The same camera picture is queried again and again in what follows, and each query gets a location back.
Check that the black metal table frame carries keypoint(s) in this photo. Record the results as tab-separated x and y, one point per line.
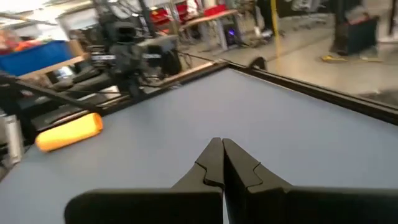
342	99

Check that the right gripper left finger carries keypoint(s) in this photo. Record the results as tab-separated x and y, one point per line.
186	205

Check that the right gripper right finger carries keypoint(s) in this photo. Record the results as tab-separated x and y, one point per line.
280	205

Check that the blue-grey table mat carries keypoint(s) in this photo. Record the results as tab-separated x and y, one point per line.
248	118

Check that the blue storage bin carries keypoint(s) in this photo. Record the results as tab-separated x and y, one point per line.
34	57

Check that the black computer tower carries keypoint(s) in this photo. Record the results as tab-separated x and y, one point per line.
357	37

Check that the wooden desk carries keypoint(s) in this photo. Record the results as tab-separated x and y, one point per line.
211	17

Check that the yellow microfibre towel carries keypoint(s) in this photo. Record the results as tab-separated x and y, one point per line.
68	132

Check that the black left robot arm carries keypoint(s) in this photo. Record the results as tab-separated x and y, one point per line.
124	56

